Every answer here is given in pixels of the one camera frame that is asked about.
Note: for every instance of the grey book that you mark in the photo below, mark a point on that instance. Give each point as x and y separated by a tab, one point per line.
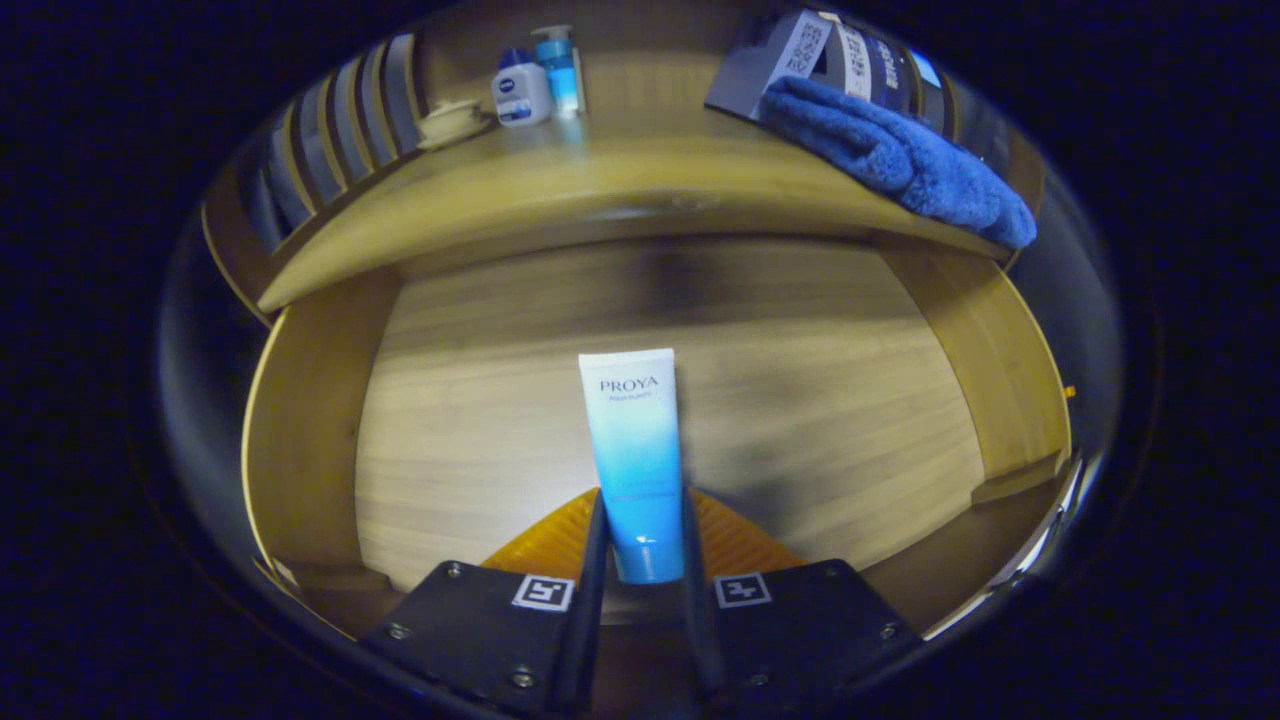
745	80

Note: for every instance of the blue folded towel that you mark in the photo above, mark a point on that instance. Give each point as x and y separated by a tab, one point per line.
900	160

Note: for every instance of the wooden cabinet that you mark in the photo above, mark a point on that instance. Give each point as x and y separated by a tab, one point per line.
650	80

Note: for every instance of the wooden drawer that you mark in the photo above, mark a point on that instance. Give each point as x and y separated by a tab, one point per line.
500	430

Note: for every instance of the dark blue book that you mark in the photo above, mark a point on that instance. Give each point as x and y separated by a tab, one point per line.
888	70

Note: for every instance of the white book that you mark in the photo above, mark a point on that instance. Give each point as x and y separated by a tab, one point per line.
850	55

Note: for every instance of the blue and white tube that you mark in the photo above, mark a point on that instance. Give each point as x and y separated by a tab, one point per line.
635	450

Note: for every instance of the white lotion bottle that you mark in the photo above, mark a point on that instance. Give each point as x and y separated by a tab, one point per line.
520	95

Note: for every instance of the cream lidded teacup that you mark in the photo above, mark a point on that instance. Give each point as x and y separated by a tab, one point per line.
450	120

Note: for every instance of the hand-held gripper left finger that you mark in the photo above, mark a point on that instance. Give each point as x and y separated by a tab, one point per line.
585	630

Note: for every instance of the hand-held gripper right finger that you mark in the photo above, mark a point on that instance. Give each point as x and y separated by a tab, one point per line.
700	630

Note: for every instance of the blue pump bottle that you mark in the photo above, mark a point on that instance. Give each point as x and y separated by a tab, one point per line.
560	75

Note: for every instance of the wooden countertop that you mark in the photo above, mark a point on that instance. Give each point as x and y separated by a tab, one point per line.
620	170

